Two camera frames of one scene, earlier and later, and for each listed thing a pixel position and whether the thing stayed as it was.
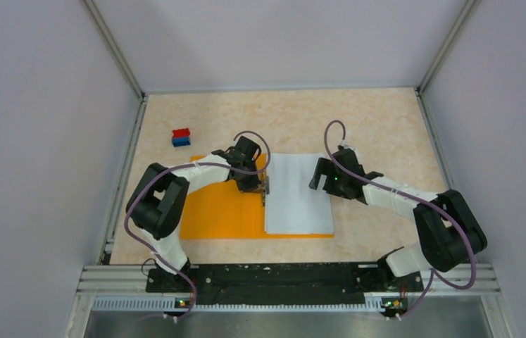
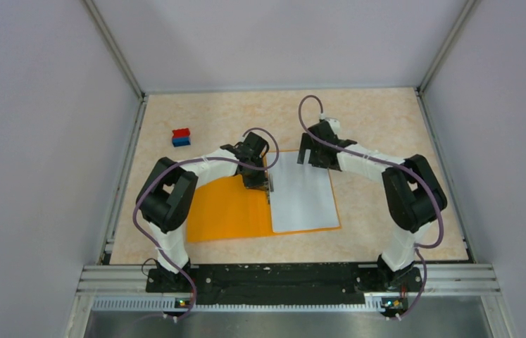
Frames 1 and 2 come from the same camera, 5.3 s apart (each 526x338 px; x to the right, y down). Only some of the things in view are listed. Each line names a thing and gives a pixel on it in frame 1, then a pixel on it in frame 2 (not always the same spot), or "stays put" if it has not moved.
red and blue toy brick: [181, 137] stays put
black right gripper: [327, 167] -> [308, 144]
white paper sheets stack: [292, 206] stays put
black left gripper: [251, 185] stays put
